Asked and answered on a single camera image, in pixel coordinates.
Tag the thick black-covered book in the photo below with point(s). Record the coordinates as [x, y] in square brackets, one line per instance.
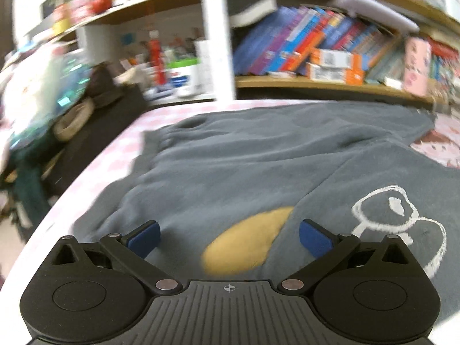
[251, 12]

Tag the pink printed tumbler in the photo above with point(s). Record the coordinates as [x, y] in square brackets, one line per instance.
[417, 68]

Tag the red round doll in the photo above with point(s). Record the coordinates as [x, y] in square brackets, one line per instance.
[100, 5]

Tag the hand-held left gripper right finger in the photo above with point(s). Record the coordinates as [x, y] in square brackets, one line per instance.
[316, 240]

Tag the row of blue purple books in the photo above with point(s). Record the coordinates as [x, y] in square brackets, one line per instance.
[273, 43]

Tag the crumpled beige tissue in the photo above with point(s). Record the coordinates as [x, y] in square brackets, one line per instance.
[131, 74]

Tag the white and wooden bookshelf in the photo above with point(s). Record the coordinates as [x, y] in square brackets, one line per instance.
[219, 43]

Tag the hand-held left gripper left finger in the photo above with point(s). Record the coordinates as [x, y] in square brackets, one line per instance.
[143, 240]

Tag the plush toy in plastic bag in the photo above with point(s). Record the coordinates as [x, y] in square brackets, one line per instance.
[36, 90]

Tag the dark brown cloth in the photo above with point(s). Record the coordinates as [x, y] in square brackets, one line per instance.
[104, 86]

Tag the grey sweater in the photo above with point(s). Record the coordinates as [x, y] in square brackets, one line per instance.
[233, 158]

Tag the white can pen holder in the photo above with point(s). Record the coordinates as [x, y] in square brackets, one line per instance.
[185, 81]

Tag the lavender flat case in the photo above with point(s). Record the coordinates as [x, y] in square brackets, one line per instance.
[377, 10]

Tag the row of red books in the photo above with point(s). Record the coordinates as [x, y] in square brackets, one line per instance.
[445, 75]

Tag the white side shelf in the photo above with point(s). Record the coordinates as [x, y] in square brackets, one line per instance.
[143, 10]

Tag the red bottle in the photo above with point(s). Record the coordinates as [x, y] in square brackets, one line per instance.
[158, 61]

